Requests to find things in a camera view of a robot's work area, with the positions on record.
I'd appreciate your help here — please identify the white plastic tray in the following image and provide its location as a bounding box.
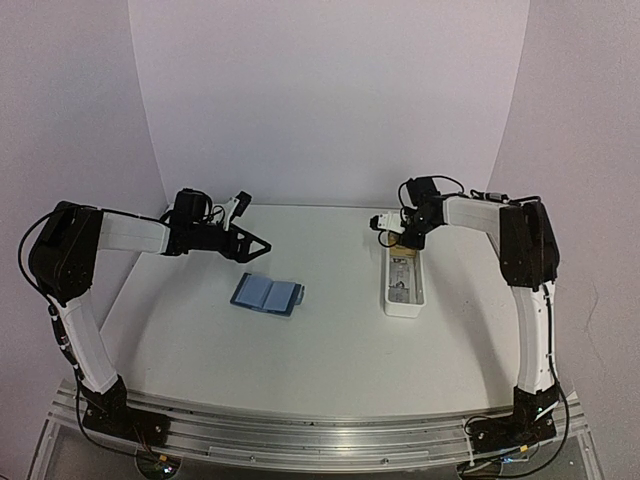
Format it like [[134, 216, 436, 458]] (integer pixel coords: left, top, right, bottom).
[[383, 248, 426, 319]]

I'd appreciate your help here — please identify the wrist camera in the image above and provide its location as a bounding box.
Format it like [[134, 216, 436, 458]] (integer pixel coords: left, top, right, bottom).
[[223, 191, 252, 230], [369, 212, 405, 235]]

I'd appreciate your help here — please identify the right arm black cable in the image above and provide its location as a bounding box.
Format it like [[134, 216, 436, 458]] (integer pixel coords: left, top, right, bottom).
[[397, 173, 511, 211]]

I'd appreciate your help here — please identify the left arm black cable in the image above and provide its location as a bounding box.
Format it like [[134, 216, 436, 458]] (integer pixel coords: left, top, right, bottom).
[[14, 214, 54, 301]]

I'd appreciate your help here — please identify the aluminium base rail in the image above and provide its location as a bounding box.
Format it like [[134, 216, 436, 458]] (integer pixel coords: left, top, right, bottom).
[[28, 380, 604, 479]]

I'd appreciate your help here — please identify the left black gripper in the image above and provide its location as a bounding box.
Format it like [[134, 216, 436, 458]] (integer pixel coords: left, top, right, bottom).
[[189, 221, 270, 262]]

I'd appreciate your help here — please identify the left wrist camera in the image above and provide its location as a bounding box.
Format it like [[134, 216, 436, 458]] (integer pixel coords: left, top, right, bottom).
[[223, 191, 252, 230]]

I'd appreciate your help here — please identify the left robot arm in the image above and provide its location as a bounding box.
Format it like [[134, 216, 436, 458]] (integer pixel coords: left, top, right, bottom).
[[18, 188, 271, 450]]

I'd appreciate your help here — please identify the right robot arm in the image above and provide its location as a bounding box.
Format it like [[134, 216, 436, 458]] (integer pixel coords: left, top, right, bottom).
[[397, 176, 563, 453]]

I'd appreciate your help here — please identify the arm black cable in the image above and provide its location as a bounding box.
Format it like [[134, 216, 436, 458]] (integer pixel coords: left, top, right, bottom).
[[14, 214, 54, 301], [397, 173, 511, 211]]

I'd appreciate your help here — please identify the gold credit card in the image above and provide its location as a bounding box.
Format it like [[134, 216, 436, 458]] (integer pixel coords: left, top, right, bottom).
[[390, 244, 419, 258]]

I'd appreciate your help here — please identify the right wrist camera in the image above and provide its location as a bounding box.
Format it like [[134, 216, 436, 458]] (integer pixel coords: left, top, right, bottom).
[[369, 212, 405, 235]]

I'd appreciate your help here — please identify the blue card holder wallet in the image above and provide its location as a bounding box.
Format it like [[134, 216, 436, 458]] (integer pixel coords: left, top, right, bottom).
[[230, 273, 305, 317]]

